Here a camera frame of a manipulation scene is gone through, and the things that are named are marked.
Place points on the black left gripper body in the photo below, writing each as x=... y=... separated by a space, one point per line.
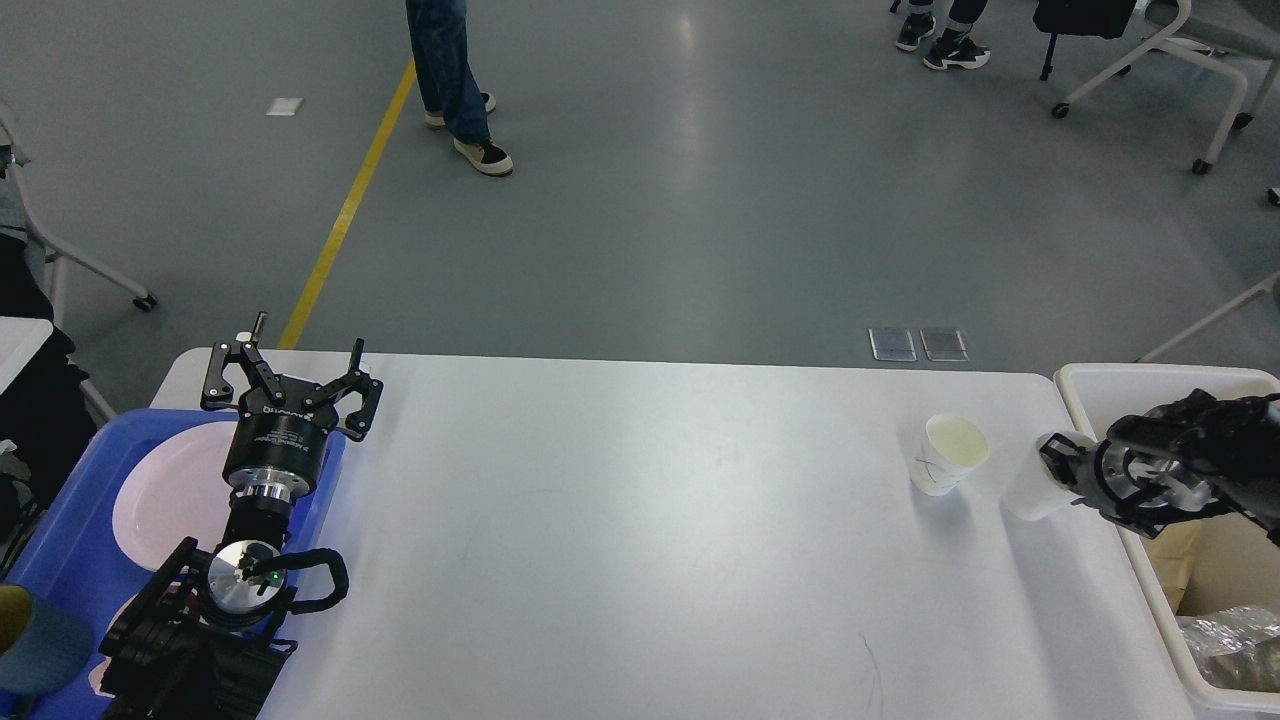
x=281 y=445

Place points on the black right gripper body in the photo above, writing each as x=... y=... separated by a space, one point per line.
x=1133 y=489

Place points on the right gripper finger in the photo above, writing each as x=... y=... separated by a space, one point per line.
x=1061 y=454

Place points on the small white cup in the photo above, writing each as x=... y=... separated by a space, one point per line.
x=1032 y=496
x=950 y=449

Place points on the brown paper bag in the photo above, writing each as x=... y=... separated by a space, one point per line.
x=1173 y=554

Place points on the pink plate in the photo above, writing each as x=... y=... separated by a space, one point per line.
x=175 y=491

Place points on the aluminium foil tray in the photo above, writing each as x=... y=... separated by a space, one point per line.
x=1236 y=648

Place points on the pink mug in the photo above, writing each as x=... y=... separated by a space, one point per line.
x=116 y=634

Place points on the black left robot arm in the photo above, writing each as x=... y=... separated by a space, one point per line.
x=199 y=641

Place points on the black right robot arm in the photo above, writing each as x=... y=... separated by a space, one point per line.
x=1197 y=458

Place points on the cream plastic bin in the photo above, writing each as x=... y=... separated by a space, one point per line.
x=1235 y=563

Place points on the floor socket plate right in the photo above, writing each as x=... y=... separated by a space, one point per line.
x=944 y=345

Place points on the floor socket plate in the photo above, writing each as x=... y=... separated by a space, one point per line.
x=944 y=345
x=892 y=345

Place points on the person in black trousers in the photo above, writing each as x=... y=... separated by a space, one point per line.
x=42 y=411

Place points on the white side table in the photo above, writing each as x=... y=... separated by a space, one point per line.
x=21 y=339

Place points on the floor socket plate left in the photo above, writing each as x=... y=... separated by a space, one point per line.
x=892 y=345

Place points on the white chair at left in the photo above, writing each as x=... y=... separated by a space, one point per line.
x=55 y=255

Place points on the blue plastic tray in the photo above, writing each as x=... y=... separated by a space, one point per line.
x=73 y=559

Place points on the blue cup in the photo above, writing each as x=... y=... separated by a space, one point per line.
x=43 y=647

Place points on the person in blue jeans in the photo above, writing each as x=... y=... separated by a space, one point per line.
x=448 y=89

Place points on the person in dark sneakers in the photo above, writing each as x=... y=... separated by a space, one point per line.
x=955 y=48

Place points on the white office chair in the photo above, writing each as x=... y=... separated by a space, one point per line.
x=1236 y=40

